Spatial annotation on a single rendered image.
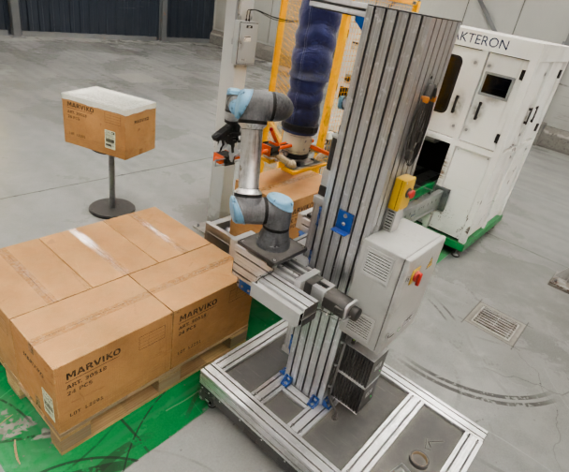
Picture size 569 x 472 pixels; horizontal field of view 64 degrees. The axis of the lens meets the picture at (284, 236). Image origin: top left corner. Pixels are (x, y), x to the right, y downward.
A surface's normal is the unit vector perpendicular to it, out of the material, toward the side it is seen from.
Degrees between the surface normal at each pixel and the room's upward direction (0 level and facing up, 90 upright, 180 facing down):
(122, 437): 0
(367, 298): 90
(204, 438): 0
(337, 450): 0
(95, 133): 90
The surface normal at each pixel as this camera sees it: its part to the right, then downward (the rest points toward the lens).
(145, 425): 0.16, -0.87
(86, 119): -0.35, 0.40
